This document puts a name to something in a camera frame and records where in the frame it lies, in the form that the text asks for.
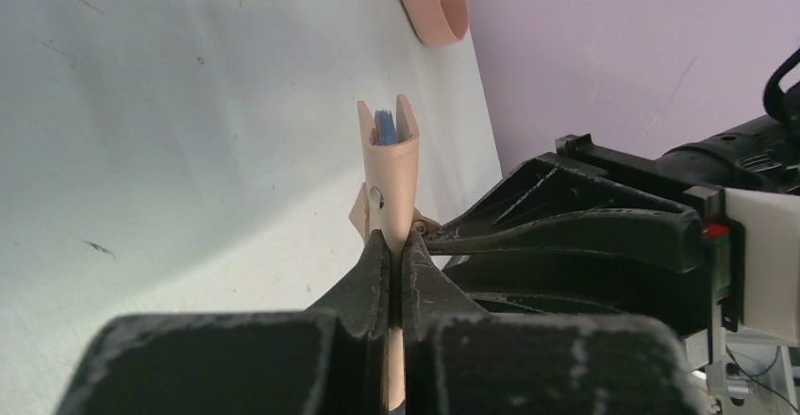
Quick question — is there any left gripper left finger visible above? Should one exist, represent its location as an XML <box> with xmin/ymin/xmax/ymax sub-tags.
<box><xmin>57</xmin><ymin>231</ymin><xmax>390</xmax><ymax>414</ymax></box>

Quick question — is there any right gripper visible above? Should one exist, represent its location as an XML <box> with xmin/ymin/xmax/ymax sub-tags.
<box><xmin>425</xmin><ymin>135</ymin><xmax>738</xmax><ymax>336</ymax></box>

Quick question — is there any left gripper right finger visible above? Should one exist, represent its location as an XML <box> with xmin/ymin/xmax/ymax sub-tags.
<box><xmin>401</xmin><ymin>233</ymin><xmax>708</xmax><ymax>414</ymax></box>

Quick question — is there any beige leather card holder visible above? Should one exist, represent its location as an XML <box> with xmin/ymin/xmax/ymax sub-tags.
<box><xmin>350</xmin><ymin>94</ymin><xmax>434</xmax><ymax>412</ymax></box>

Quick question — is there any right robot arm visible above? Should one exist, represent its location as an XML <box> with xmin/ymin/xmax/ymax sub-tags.
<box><xmin>425</xmin><ymin>54</ymin><xmax>799</xmax><ymax>342</ymax></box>

